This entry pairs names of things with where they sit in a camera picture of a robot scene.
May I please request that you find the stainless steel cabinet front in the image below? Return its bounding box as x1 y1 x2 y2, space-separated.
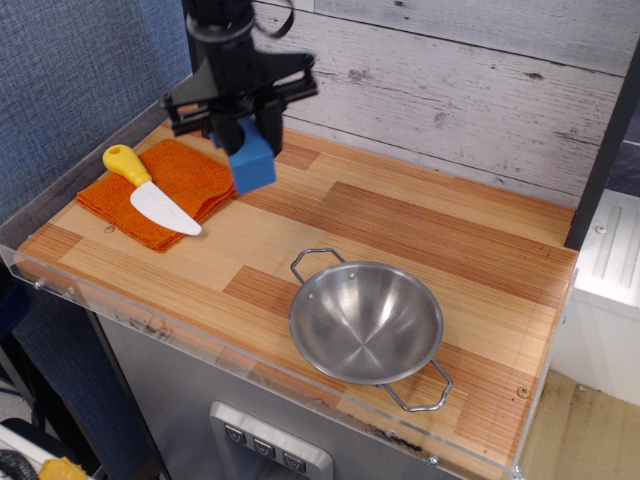
99 317 452 479

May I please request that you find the black vertical post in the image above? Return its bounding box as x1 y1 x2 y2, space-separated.
564 0 640 251

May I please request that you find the white cabinet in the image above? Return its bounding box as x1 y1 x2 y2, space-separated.
550 190 639 405

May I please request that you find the clear acrylic table guard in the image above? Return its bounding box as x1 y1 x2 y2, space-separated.
1 247 521 479

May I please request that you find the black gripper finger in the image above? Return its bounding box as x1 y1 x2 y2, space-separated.
209 114 245 155
255 100 283 155

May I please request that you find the folded orange cloth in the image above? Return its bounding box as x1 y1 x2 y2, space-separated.
76 140 236 253

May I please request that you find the yellow object at corner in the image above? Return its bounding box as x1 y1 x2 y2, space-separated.
38 457 89 480

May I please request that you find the blue arch-shaped wooden block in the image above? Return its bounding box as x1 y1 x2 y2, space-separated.
225 116 276 195

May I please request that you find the silver control panel with buttons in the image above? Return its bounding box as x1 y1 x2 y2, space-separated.
209 400 335 479

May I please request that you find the yellow-handled white toy knife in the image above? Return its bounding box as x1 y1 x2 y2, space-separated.
102 144 202 236

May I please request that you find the stainless steel two-handled bowl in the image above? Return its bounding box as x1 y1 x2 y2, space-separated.
289 258 454 413

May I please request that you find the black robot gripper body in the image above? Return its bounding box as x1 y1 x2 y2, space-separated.
159 1 317 135

